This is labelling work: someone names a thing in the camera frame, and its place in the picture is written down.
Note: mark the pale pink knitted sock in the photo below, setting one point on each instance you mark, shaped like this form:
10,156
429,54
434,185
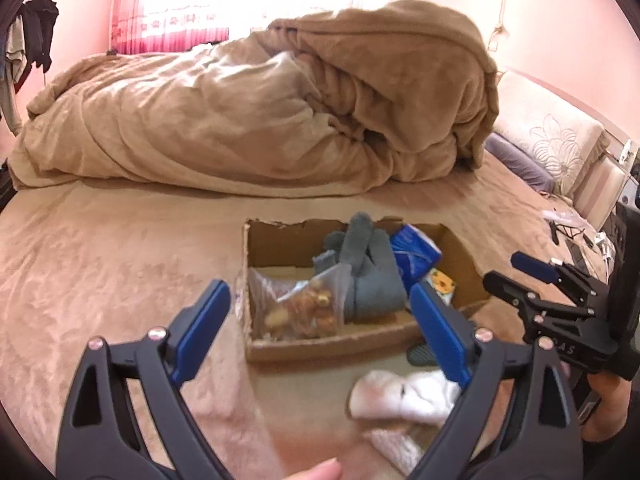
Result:
395,450

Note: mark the white sock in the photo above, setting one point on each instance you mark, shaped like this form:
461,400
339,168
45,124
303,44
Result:
400,395

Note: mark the pink curtain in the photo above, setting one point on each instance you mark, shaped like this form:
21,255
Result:
200,0

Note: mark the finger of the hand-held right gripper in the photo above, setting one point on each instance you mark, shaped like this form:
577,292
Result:
510,290
532,266

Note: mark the brown fleece blanket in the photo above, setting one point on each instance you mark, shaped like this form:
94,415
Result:
400,70

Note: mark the yellow patterned small packet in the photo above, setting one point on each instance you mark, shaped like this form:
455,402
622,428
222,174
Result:
442,285

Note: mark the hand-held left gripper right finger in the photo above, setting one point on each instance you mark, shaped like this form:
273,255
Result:
440,335

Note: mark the cardboard box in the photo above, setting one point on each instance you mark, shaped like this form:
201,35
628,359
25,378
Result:
325,347

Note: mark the floral cream pillow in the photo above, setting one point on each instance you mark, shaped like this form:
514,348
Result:
545,125

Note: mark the dark grey sock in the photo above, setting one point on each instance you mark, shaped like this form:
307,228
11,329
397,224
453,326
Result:
422,355

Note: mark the cream duvet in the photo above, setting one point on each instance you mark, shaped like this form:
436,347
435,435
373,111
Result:
175,120

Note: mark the purple pillow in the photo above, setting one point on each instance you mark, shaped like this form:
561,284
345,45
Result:
520,162

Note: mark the blue packet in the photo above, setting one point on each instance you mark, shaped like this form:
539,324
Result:
415,255

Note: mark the person's left hand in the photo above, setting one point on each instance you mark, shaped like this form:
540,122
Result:
315,471

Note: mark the cream padded headboard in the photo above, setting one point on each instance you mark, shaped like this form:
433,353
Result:
602,190

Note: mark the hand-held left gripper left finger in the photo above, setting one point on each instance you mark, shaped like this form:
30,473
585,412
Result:
200,327

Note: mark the person's right hand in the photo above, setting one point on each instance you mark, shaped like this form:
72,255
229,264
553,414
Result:
607,407

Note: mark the hanging light clothes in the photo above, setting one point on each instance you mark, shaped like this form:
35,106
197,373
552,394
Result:
14,45

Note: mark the hanging dark clothes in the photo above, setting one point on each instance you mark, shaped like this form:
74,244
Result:
41,30

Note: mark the clear bag of nuts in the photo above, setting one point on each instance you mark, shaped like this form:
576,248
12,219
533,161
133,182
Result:
300,310

